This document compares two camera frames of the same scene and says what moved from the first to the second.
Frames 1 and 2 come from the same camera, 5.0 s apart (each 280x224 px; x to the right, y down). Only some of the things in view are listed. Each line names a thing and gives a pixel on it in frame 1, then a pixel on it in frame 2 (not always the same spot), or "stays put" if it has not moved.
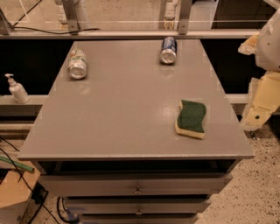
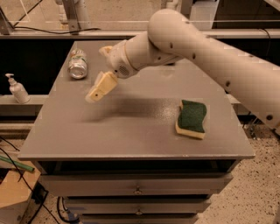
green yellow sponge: x=190 y=118 stays put
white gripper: x=269 y=49 to x=117 y=60
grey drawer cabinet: x=136 y=132 stays put
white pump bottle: x=17 y=90 stays put
